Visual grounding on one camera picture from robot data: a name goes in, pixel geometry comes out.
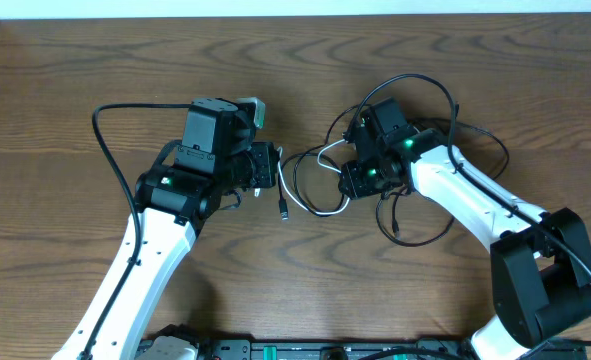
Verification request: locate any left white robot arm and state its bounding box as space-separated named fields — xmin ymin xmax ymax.
xmin=54 ymin=97 xmax=278 ymax=360

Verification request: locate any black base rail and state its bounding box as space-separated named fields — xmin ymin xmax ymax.
xmin=134 ymin=324 xmax=589 ymax=360

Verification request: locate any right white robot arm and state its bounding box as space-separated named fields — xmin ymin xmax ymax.
xmin=339 ymin=98 xmax=591 ymax=359

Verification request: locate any white usb cable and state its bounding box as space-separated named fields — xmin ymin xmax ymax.
xmin=252 ymin=137 xmax=352 ymax=217

